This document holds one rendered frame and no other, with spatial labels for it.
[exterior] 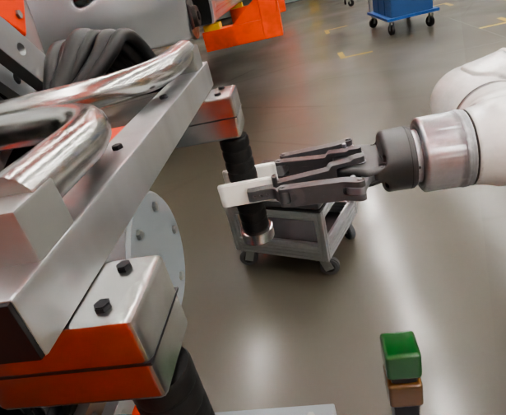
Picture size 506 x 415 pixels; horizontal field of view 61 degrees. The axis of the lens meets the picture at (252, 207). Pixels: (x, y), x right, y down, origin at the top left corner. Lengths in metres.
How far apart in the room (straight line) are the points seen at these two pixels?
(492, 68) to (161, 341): 0.57
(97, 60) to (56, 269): 0.31
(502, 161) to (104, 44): 0.43
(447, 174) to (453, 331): 1.00
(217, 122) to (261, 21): 3.48
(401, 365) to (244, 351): 0.99
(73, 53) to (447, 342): 1.25
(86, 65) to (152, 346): 0.33
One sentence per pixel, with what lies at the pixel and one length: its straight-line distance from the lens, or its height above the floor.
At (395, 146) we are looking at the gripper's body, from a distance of 0.52.
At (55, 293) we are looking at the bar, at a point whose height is 0.97.
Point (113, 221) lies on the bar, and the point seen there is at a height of 0.96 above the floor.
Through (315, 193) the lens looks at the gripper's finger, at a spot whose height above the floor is 0.83.
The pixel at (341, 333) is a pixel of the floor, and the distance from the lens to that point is 1.47.
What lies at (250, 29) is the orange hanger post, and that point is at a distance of 3.97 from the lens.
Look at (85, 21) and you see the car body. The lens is 2.92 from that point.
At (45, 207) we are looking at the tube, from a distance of 0.20.
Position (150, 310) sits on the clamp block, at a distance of 0.21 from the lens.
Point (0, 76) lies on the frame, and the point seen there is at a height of 1.02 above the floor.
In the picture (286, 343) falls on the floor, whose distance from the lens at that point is 1.47.
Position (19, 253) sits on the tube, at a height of 0.99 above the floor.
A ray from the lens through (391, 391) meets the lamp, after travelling 0.58.
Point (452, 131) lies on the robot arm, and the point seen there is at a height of 0.86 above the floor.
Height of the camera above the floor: 1.06
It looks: 28 degrees down
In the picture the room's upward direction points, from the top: 14 degrees counter-clockwise
